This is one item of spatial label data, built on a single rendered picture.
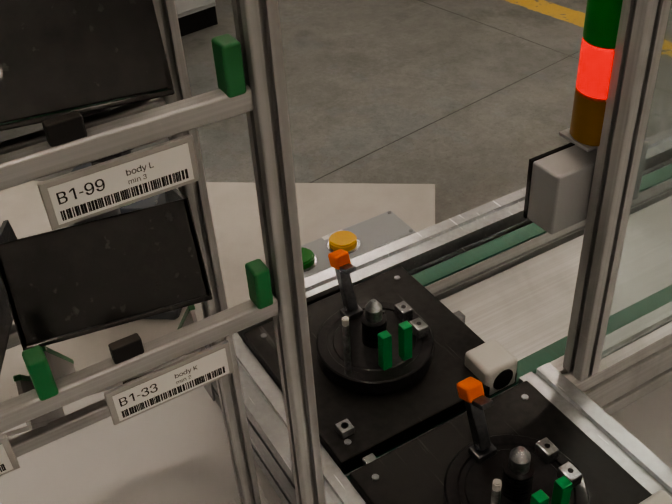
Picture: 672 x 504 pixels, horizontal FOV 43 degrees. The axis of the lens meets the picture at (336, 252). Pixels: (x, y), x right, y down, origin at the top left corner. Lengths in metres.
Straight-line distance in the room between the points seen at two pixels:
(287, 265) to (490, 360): 0.46
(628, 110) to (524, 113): 2.74
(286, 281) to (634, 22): 0.39
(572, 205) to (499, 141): 2.48
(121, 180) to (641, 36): 0.48
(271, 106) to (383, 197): 0.98
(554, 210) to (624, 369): 0.30
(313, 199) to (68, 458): 0.63
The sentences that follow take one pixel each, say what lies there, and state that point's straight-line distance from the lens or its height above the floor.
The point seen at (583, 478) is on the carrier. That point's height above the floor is 0.99.
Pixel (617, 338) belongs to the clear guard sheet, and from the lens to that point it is 1.06.
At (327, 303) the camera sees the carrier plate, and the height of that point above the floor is 0.97.
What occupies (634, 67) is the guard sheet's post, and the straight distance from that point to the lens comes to 0.80.
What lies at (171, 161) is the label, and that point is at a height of 1.44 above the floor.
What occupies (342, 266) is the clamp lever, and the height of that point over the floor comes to 1.06.
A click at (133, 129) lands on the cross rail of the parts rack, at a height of 1.47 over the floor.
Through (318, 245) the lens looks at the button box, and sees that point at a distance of 1.21.
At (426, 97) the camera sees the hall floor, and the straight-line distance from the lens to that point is 3.65.
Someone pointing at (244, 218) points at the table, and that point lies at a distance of 1.46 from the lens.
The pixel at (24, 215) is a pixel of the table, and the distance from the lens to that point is 1.59.
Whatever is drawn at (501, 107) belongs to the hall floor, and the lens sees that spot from 3.59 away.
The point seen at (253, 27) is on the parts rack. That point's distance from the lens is 0.48.
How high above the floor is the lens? 1.69
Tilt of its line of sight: 38 degrees down
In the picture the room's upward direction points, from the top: 4 degrees counter-clockwise
